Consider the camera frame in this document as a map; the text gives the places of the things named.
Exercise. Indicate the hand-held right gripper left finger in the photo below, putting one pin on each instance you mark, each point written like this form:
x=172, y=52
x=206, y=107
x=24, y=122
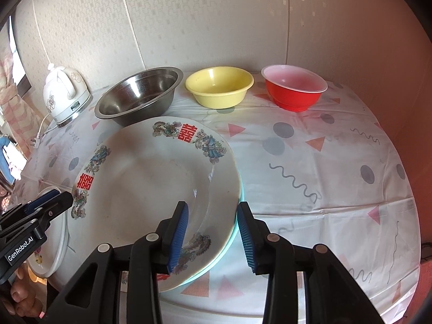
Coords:
x=179, y=239

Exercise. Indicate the white geometric print tablecloth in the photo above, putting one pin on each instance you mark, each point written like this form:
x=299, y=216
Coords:
x=320, y=182

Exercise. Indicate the white dragon print plate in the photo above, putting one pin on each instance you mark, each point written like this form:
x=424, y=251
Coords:
x=145, y=189

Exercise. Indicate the red plastic bowl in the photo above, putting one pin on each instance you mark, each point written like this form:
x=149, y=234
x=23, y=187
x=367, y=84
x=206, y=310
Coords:
x=293, y=91

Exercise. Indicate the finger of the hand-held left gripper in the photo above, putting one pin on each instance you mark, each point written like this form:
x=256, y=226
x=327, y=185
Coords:
x=59, y=206
x=42, y=199

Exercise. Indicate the person's left hand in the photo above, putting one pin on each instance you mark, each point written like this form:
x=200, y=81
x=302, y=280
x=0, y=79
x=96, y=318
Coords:
x=25, y=293

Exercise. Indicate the small white flower print plate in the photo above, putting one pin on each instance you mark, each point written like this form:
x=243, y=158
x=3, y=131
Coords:
x=55, y=246

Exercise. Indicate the blue and white cloth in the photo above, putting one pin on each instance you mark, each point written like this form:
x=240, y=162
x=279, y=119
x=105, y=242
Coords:
x=8, y=158

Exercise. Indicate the stainless steel bowl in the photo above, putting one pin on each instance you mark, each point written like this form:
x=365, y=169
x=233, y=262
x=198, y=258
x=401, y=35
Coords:
x=141, y=94

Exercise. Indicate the pink checked curtain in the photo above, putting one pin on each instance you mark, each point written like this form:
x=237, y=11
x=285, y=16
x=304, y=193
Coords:
x=17, y=108

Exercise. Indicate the yellow plastic bowl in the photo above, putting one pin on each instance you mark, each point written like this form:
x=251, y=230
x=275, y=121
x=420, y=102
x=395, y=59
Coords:
x=219, y=86

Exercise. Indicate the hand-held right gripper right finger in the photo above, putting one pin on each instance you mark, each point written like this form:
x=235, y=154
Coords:
x=244, y=239

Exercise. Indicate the white electric kettle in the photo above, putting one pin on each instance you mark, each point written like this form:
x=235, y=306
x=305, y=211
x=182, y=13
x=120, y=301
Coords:
x=64, y=94

